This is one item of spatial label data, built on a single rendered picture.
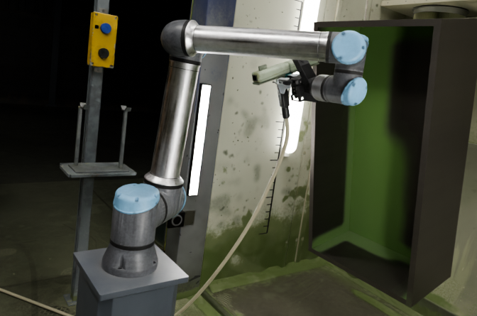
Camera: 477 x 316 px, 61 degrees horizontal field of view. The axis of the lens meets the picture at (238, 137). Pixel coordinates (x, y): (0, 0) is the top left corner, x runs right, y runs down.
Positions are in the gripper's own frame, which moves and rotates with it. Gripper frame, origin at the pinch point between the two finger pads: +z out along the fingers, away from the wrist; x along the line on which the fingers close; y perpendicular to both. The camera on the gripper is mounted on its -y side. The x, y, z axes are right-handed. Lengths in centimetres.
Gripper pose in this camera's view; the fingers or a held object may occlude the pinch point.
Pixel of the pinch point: (280, 77)
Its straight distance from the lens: 158.1
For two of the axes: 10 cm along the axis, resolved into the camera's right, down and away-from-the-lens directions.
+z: -5.9, -1.9, 7.9
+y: 1.7, 9.2, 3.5
